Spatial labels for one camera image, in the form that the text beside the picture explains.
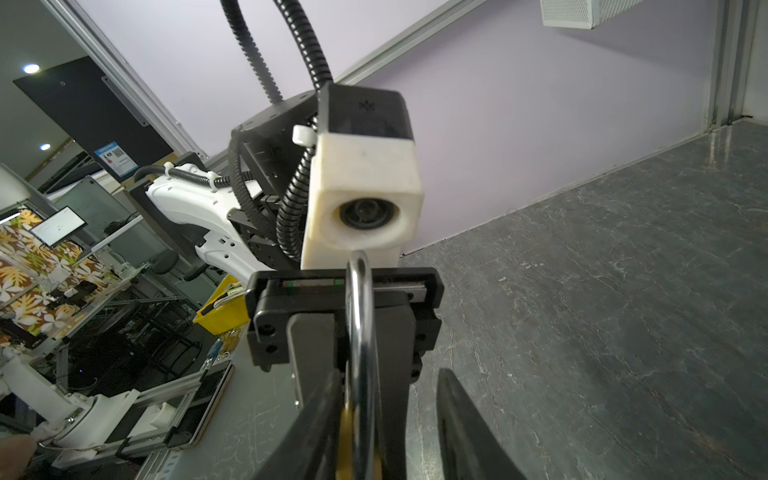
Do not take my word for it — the brass padlock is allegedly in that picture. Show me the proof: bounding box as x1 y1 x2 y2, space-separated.
336 251 383 479

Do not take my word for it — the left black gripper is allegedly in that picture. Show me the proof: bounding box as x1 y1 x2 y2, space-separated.
245 267 444 479

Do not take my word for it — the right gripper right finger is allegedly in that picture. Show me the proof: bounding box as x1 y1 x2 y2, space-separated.
436 368 526 480

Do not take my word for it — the aluminium front rail frame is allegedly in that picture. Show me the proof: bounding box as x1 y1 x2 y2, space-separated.
0 335 241 480

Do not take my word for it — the yellow bin outside cell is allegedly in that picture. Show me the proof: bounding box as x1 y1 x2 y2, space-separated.
193 275 249 335

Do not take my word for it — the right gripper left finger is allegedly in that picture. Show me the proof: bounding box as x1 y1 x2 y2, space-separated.
253 370 343 480

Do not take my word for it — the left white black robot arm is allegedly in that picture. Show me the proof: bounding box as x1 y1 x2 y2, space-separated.
137 1 444 479

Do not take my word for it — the black wall panel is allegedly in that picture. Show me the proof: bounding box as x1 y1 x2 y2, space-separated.
14 56 174 182

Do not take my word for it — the white mesh box basket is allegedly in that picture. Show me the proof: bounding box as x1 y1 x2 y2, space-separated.
540 0 641 30

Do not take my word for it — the wall monitor screen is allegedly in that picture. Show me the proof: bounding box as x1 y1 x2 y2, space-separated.
30 206 87 248

